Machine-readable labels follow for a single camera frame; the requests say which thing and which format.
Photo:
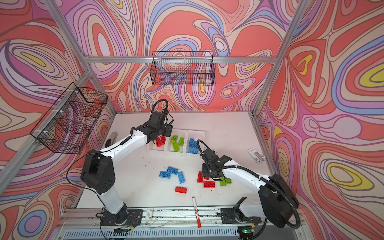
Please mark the blue lego left pile bottom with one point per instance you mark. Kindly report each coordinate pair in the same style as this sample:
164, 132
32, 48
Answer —
165, 175

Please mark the white three-compartment tray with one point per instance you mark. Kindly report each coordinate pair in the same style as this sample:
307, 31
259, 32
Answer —
167, 149

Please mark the red white marker pen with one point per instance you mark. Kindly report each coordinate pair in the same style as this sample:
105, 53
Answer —
196, 212

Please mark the black wire basket left wall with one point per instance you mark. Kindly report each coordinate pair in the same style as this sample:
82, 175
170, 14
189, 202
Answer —
67, 125

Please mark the small green lego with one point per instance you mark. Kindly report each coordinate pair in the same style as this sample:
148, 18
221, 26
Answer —
181, 142

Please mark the black wire basket wall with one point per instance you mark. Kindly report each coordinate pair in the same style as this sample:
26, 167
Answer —
183, 68
67, 125

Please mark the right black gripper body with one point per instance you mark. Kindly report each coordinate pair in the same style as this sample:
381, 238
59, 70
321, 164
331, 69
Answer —
207, 171

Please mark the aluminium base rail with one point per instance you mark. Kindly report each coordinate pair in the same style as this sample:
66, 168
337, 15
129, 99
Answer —
168, 223

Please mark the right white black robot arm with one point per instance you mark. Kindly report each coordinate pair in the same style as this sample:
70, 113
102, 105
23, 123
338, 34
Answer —
277, 200

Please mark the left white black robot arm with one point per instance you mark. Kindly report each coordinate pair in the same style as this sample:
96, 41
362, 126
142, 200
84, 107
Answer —
98, 172

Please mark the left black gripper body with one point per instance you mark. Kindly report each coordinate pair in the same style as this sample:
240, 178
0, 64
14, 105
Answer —
166, 131

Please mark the red lego centre cluster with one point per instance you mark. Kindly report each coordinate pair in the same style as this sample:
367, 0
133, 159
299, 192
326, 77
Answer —
200, 178

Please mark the blue lego left pile top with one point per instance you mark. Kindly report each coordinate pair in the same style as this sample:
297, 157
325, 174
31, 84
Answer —
172, 170

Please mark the red lego front lone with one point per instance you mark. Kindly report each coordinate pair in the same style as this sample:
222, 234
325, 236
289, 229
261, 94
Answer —
180, 190

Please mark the green lego right pair left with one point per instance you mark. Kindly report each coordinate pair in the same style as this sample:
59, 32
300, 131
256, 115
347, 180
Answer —
222, 181

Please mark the black grey stapler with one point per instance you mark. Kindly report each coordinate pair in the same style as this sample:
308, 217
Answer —
111, 140

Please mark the black wire basket back wall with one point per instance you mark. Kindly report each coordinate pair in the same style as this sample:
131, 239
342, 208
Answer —
183, 68

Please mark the white clear plastic part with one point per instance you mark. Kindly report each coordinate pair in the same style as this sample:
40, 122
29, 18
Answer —
256, 155

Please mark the red lego beside blue pile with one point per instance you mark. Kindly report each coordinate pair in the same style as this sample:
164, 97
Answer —
162, 140

